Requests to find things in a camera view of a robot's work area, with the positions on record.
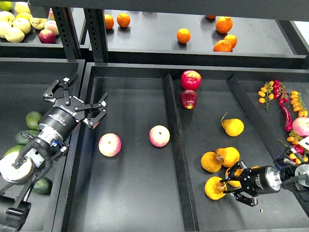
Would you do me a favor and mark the lone yellow pear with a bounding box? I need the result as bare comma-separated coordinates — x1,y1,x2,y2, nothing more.
221,112,244,137

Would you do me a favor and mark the lone avocado bottom left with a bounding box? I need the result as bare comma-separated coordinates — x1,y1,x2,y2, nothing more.
32,176,53,195

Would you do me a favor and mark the black tray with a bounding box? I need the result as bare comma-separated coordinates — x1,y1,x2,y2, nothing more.
60,63,309,232
0,58,85,232

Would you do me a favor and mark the orange cherry tomato vine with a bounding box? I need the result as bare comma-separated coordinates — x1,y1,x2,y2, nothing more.
290,91,309,117
258,81,274,110

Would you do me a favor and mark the orange cherry tomato vine left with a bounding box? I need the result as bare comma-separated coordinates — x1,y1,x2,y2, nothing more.
258,81,274,110

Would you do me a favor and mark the large orange on shelf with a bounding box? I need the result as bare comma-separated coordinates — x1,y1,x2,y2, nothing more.
215,16,233,34

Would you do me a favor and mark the yellow apple on shelf front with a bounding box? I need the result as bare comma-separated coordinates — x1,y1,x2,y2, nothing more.
4,27,25,43

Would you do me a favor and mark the black right tray divider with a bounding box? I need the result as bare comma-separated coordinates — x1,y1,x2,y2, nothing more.
227,76,309,214

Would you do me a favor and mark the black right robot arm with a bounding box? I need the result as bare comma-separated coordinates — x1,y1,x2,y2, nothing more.
220,146,309,207

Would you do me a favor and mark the bright red apple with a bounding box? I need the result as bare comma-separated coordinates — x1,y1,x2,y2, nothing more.
180,70,202,91

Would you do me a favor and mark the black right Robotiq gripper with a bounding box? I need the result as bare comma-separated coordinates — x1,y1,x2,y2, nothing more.
224,161,281,207

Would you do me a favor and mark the red chili pepper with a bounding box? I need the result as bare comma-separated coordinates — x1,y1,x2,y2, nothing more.
278,98,293,132

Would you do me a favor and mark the pink apple right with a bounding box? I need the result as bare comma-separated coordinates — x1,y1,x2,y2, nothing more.
149,125,170,147

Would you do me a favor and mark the black middle tray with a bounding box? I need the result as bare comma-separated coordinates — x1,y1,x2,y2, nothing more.
60,63,309,232

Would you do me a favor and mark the pink peach right edge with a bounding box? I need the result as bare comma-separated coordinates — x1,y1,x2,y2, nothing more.
292,116,309,137

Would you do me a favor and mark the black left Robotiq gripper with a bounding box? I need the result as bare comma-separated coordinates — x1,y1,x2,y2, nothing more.
38,73,109,145

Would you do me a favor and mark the orange on shelf centre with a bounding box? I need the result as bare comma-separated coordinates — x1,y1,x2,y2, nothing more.
176,28,191,44

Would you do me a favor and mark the pink apple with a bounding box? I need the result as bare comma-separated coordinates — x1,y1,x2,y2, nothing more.
98,133,122,157
149,125,170,147

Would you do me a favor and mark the avocado top left of pile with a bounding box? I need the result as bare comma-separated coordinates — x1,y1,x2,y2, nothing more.
26,111,42,131

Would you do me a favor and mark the orange on shelf far left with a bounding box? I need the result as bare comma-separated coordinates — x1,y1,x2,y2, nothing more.
104,14,114,30

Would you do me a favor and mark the dark red apple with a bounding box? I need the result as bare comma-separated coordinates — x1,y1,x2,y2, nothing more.
180,89,197,110

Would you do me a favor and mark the red apple on shelf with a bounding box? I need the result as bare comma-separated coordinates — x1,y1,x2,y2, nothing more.
39,29,56,44

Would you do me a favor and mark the black left tray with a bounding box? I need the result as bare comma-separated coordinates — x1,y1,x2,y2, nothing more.
0,58,85,232

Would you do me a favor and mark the pink apple left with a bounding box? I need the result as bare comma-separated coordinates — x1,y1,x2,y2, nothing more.
98,133,122,157

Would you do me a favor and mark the black tray divider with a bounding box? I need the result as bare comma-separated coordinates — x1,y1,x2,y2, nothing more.
162,73,199,232
227,76,309,214

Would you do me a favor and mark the orange on shelf front right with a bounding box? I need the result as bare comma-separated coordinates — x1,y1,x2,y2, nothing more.
213,40,233,52

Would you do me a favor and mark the orange cherry tomato vine right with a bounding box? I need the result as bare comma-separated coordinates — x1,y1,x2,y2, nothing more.
290,91,309,117

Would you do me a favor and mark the avocado pile middle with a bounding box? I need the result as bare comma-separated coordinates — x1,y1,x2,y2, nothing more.
15,130,40,145

